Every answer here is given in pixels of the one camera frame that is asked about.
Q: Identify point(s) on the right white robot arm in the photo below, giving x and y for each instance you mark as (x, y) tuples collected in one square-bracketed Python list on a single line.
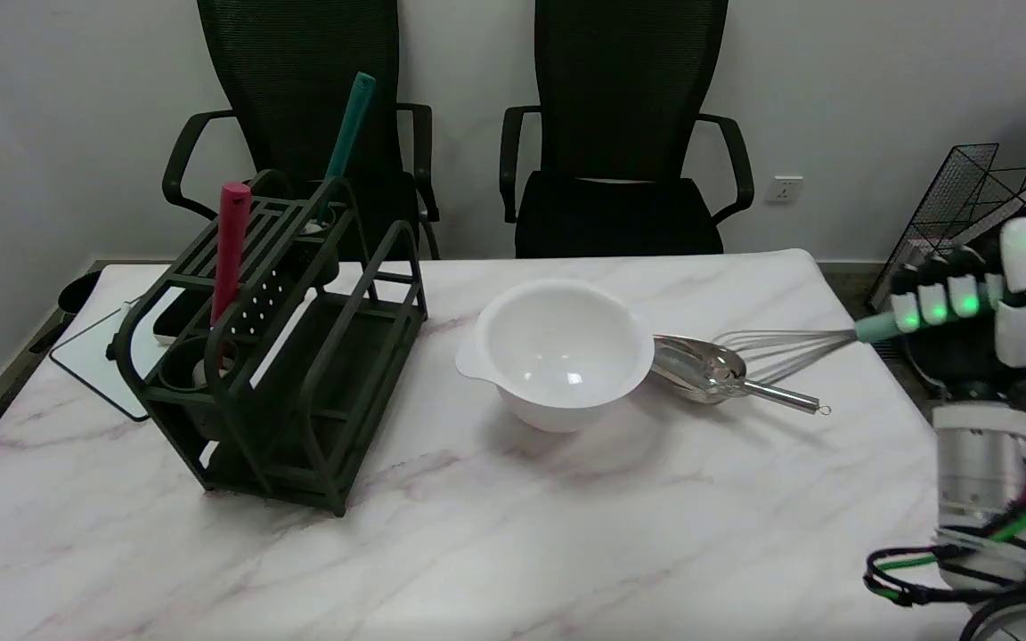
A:
[(981, 463)]

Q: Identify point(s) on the white mixing bowl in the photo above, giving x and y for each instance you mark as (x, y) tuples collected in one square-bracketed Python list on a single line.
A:
[(557, 356)]

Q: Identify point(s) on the stainless steel scoop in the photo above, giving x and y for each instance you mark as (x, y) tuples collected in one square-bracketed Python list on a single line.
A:
[(700, 369)]

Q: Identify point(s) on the black mesh office chair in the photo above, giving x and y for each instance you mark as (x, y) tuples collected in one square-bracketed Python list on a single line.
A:
[(620, 89), (299, 89)]

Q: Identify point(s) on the dark green utensil rack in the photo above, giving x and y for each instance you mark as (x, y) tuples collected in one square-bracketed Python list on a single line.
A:
[(317, 392)]

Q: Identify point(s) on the white board black rim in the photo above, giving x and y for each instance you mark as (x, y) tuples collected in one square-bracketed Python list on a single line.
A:
[(99, 361)]

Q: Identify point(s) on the black round object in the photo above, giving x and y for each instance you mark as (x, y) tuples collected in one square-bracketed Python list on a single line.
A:
[(78, 292)]

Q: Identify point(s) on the white wall socket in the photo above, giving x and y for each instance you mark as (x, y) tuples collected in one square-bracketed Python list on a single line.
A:
[(784, 189)]

